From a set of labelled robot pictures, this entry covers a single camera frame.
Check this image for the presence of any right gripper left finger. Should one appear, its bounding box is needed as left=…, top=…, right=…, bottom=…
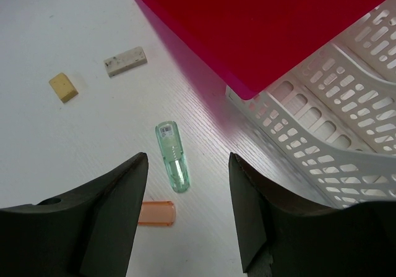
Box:
left=1, top=153, right=148, bottom=276

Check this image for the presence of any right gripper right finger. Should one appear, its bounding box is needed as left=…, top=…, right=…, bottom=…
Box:
left=228, top=153, right=395, bottom=276

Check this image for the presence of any orange transparent capsule case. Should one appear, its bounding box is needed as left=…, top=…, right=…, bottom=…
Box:
left=138, top=201, right=176, bottom=226

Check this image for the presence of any green transparent capsule case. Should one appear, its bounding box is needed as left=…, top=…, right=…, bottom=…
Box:
left=155, top=121, right=190, bottom=193

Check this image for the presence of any red plastic folder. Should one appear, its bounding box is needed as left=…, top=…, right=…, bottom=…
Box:
left=141, top=0, right=385, bottom=100

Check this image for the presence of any white mesh file rack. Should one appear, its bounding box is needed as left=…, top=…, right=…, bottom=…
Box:
left=226, top=0, right=395, bottom=208

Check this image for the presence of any small tan eraser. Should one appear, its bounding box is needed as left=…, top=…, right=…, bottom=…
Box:
left=49, top=73, right=79, bottom=103

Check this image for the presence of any white rectangular eraser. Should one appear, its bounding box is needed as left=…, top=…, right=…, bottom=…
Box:
left=103, top=46, right=147, bottom=77

